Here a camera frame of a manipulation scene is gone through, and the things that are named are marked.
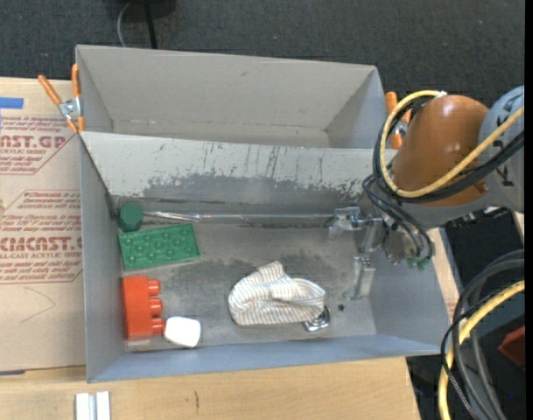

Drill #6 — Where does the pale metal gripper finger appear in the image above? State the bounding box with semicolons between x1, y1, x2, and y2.
328;206;364;241
341;255;376;301

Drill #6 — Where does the silver metal clip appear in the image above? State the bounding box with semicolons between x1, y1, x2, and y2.
301;305;332;333

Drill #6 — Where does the white striped cloth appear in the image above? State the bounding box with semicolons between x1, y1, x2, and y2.
227;260;328;327

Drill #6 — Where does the grey metal bin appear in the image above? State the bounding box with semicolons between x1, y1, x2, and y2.
74;44;451;384

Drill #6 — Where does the white rounded block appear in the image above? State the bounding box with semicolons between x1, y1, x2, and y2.
163;316;203;349

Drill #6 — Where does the dark green flat block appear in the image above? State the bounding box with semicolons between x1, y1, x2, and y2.
117;223;201;271

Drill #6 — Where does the dark green hexagonal cap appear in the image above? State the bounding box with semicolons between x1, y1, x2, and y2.
118;203;144;234

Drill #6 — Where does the orange-red toy brick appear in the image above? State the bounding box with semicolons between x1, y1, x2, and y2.
121;275;167;341

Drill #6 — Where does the brown cardboard board red print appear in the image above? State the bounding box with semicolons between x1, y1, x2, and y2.
0;75;88;378

